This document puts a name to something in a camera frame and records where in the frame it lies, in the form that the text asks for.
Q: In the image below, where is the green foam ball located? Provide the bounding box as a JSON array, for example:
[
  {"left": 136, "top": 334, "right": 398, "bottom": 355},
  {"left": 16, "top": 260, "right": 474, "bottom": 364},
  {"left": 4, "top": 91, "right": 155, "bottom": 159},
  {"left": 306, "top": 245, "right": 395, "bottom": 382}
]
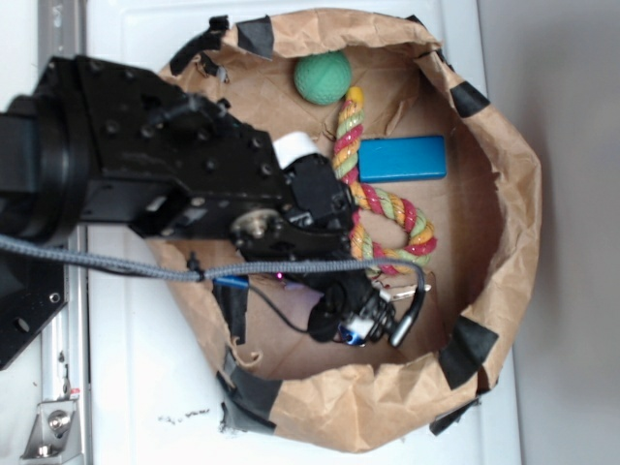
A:
[{"left": 294, "top": 51, "right": 352, "bottom": 106}]

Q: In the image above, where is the aluminium extrusion rail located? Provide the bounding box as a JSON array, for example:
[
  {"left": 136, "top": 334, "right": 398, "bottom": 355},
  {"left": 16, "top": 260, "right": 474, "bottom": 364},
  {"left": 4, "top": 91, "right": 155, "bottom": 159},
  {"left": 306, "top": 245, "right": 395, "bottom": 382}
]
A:
[{"left": 19, "top": 0, "right": 92, "bottom": 464}]

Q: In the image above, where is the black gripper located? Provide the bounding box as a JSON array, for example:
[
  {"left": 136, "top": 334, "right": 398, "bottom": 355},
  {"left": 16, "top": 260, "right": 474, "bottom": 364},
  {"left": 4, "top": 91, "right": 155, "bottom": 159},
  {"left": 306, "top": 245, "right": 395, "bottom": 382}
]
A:
[{"left": 33, "top": 56, "right": 356, "bottom": 261}]

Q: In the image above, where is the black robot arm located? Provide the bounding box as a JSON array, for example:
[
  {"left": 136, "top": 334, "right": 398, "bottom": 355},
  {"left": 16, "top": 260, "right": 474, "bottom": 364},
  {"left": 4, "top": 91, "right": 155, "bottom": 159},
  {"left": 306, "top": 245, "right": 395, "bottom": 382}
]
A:
[{"left": 1, "top": 56, "right": 356, "bottom": 261}]

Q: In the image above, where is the black mounting plate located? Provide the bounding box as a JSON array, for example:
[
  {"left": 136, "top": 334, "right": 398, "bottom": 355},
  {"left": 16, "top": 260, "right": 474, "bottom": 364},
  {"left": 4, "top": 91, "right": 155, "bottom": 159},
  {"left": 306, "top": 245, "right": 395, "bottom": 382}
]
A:
[{"left": 1, "top": 253, "right": 67, "bottom": 370}]

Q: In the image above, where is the blue rectangular block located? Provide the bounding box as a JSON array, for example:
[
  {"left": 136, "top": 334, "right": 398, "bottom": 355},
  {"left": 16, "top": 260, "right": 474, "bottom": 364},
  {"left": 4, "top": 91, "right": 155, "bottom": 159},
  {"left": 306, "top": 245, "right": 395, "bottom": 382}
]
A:
[{"left": 358, "top": 136, "right": 447, "bottom": 183}]

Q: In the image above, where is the brown paper bag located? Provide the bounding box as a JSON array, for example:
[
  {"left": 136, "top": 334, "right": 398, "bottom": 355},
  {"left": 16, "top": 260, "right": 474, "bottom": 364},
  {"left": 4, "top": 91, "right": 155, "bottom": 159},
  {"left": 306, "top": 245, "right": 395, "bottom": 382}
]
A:
[{"left": 161, "top": 9, "right": 542, "bottom": 452}]

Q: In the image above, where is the multicolour rope toy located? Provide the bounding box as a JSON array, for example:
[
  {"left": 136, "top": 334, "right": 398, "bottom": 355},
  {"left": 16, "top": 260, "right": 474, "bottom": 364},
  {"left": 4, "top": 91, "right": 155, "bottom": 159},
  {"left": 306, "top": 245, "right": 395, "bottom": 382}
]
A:
[{"left": 331, "top": 86, "right": 437, "bottom": 266}]

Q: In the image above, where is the grey braided cable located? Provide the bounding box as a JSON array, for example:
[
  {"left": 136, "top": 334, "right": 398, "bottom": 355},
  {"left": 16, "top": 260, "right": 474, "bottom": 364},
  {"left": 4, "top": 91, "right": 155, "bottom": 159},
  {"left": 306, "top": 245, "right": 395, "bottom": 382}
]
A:
[{"left": 0, "top": 233, "right": 427, "bottom": 348}]

